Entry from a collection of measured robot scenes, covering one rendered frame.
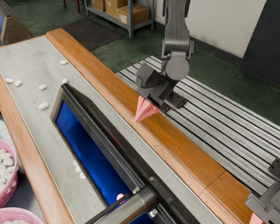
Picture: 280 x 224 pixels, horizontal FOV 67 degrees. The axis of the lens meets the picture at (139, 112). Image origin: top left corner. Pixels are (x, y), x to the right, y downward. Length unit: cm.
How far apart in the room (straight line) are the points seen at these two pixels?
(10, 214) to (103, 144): 46
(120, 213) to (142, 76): 38
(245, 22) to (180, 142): 195
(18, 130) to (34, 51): 60
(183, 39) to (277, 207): 44
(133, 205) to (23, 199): 60
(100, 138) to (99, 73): 74
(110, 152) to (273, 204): 29
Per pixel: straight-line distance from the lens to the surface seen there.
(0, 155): 82
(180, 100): 98
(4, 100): 99
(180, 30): 65
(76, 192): 66
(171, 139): 71
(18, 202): 79
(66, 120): 35
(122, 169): 25
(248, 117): 101
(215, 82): 232
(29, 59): 126
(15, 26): 69
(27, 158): 75
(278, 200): 44
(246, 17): 250
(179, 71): 53
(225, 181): 67
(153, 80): 55
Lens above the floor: 132
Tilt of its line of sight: 45 degrees down
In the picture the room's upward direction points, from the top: straight up
